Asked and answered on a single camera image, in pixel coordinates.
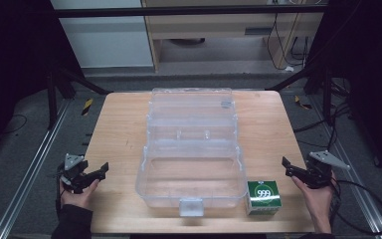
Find black horizontal frame bar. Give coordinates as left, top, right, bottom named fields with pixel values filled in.
left=54, top=4, right=328, bottom=19

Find clear plastic storage box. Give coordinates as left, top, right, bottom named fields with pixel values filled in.
left=134, top=87, right=249, bottom=218

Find person's right hand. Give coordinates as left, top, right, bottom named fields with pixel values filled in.
left=290, top=170, right=338, bottom=218

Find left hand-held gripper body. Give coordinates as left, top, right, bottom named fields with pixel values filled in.
left=57, top=152, right=90, bottom=195

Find white cabinet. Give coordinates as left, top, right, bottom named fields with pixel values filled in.
left=50, top=0, right=154, bottom=69

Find metal floor rail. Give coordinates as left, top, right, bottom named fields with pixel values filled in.
left=305, top=94, right=382, bottom=239
left=0, top=99, right=73, bottom=239

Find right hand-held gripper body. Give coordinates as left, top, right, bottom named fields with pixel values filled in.
left=303, top=149, right=352, bottom=190

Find dark curtain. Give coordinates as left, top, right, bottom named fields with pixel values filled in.
left=306, top=0, right=382, bottom=185
left=0, top=0, right=85, bottom=163

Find black metal stand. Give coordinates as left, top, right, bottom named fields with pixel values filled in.
left=266, top=62, right=336, bottom=127
left=45, top=63, right=114, bottom=131

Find black cables under desk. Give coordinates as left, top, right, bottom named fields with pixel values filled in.
left=266, top=12, right=310, bottom=72

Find green and white medicine box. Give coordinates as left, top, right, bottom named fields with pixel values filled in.
left=246, top=179, right=284, bottom=216

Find person's left hand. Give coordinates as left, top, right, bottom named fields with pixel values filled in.
left=59, top=178, right=100, bottom=211

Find yellow and black tape strip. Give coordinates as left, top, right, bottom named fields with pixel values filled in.
left=293, top=95, right=313, bottom=111
left=81, top=97, right=95, bottom=117

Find black floor cables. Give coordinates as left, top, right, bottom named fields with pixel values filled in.
left=292, top=77, right=357, bottom=151

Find light wooden desk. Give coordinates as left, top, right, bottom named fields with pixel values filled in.
left=140, top=0, right=324, bottom=73

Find black floor cable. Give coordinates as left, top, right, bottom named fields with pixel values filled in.
left=0, top=114, right=28, bottom=135

